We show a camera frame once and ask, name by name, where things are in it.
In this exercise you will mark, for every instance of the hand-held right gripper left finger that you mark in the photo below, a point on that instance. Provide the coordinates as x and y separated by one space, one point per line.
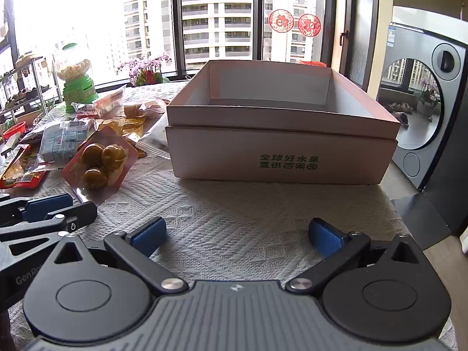
150 237

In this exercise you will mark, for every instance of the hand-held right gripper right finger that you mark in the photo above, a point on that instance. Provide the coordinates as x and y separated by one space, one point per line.
324 237

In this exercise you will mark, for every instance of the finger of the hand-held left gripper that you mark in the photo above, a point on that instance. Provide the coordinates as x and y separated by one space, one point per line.
47 205
78 216

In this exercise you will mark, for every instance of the large red yellow snack bag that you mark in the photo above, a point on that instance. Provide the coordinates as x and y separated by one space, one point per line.
22 175

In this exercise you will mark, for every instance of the red braised egg packet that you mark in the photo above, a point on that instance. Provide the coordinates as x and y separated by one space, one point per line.
98 161

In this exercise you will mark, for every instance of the yellow snack packet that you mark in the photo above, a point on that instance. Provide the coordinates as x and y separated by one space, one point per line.
120 126

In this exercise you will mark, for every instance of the pink cardboard box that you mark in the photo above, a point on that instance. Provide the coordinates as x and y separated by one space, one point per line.
278 142

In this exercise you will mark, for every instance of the bag of blue packets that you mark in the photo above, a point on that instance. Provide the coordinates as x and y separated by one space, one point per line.
62 140

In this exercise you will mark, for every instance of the red plastic basin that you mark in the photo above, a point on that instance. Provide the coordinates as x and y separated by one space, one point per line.
14 130

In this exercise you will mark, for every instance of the white textured tablecloth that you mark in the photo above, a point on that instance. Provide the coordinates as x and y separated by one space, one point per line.
237 204

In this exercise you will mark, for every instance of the clear plastic packet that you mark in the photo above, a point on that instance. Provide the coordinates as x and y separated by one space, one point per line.
155 139

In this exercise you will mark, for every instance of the clear packet with orange label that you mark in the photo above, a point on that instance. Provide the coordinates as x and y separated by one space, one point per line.
108 102

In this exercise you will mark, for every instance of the green candy dispenser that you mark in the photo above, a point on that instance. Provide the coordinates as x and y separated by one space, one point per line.
78 91

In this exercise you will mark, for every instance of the metal plant rack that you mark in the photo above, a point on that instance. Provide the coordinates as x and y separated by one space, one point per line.
25 84

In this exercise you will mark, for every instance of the brown bun packet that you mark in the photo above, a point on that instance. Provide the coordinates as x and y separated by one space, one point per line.
146 108

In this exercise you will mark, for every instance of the potted pink orchid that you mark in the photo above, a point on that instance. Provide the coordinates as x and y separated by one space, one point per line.
144 67

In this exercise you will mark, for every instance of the grey washing machine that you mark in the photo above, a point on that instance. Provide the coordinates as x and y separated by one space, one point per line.
449 91

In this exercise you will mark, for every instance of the dark framed glass door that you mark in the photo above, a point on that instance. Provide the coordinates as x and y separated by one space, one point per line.
362 36

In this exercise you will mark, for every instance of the red round window decoration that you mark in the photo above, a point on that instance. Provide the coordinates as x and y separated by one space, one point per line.
280 21
309 25

